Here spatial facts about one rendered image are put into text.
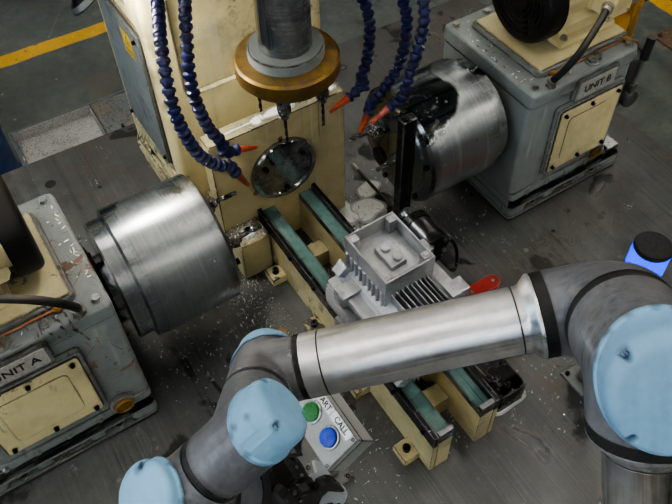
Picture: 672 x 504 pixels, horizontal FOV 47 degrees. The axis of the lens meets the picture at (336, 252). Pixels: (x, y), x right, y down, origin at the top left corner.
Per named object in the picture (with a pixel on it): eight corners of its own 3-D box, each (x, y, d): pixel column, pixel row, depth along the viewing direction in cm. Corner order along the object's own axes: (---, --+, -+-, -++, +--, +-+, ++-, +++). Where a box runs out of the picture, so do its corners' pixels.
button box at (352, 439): (288, 388, 126) (268, 385, 122) (316, 358, 125) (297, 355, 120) (344, 472, 117) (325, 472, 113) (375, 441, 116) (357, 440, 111)
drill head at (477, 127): (330, 169, 170) (326, 79, 150) (475, 100, 183) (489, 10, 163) (395, 242, 156) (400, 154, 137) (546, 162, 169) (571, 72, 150)
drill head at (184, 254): (41, 305, 149) (-7, 221, 129) (209, 225, 160) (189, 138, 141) (88, 403, 135) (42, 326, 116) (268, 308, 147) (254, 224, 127)
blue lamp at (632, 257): (616, 261, 121) (624, 244, 117) (643, 245, 123) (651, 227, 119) (644, 287, 118) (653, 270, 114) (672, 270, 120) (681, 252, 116)
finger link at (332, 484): (346, 473, 98) (307, 474, 91) (352, 483, 98) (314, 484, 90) (322, 497, 99) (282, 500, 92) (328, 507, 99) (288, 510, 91)
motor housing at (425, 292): (325, 322, 144) (322, 261, 129) (406, 276, 150) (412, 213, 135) (388, 402, 134) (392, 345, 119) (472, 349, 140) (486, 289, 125)
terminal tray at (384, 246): (343, 263, 133) (342, 237, 128) (392, 236, 137) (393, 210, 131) (383, 310, 127) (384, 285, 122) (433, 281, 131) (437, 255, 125)
